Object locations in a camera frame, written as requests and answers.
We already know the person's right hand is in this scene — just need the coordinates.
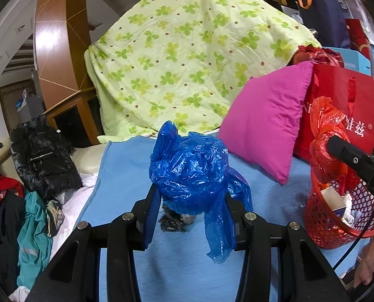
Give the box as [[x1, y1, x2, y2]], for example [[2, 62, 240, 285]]
[[353, 236, 374, 291]]

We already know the light blue cardboard box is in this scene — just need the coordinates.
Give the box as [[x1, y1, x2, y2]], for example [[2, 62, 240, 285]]
[[323, 47, 373, 77]]

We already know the red plastic mesh basket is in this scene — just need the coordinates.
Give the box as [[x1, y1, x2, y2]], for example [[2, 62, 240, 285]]
[[304, 170, 374, 250]]

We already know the black plastic bag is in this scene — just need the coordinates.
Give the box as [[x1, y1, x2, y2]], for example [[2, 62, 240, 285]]
[[159, 206, 195, 234]]

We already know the cream cushion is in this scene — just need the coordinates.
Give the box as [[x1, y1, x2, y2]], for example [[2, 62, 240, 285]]
[[72, 145, 107, 175]]

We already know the red garment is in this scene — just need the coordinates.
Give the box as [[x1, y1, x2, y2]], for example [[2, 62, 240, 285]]
[[0, 170, 24, 202]]

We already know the green clover print quilt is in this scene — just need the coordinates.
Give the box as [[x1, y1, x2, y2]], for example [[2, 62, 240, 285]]
[[84, 0, 321, 143]]

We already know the small white box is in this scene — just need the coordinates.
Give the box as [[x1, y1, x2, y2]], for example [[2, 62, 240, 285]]
[[320, 186, 348, 212]]

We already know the blue blanket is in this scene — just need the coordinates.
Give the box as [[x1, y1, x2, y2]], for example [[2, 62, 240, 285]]
[[71, 134, 373, 302]]

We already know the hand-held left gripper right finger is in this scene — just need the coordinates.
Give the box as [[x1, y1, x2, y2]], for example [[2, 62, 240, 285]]
[[223, 192, 351, 302]]

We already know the navy bag with orange trim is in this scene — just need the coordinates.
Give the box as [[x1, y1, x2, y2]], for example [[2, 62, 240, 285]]
[[297, 0, 351, 51]]

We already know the crumpled dark red bag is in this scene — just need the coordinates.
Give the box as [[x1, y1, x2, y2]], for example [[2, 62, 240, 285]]
[[293, 45, 345, 67]]

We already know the white bed sheet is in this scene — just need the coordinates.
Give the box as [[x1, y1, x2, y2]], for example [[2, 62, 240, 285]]
[[8, 173, 103, 302]]

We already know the red paper bag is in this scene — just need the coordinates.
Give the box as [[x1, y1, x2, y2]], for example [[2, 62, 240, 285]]
[[293, 63, 374, 164]]

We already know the black puffer jacket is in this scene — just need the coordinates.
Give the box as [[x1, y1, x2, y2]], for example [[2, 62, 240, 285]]
[[9, 116, 84, 200]]

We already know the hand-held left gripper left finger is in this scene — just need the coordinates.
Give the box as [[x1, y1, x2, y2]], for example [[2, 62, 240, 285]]
[[25, 184, 162, 302]]

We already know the dark red patterned gift bag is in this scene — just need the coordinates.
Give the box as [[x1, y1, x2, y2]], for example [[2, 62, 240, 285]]
[[346, 19, 373, 60]]

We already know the pink pillow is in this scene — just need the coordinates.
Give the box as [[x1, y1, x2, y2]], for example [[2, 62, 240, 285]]
[[218, 60, 315, 185]]

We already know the teal garment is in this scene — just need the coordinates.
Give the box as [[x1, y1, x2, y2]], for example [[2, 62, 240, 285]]
[[16, 192, 54, 290]]

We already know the blue plastic bag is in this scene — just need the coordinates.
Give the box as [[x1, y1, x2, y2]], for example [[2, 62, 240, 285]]
[[149, 121, 253, 264]]

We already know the red plastic bag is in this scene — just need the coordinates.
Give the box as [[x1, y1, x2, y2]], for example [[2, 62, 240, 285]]
[[309, 96, 352, 184]]

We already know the wooden cabinet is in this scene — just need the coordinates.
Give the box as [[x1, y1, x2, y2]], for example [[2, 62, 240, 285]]
[[44, 88, 106, 147]]

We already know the white plastic bag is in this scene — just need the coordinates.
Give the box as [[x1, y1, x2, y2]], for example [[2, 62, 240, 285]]
[[342, 193, 362, 225]]

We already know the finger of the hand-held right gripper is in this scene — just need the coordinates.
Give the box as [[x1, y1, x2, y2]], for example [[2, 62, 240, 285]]
[[327, 135, 374, 210]]

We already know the black cable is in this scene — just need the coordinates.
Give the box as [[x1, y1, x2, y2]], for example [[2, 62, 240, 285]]
[[332, 206, 374, 271]]

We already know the grey cloth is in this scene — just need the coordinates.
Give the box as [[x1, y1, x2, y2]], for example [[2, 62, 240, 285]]
[[47, 200, 65, 238]]

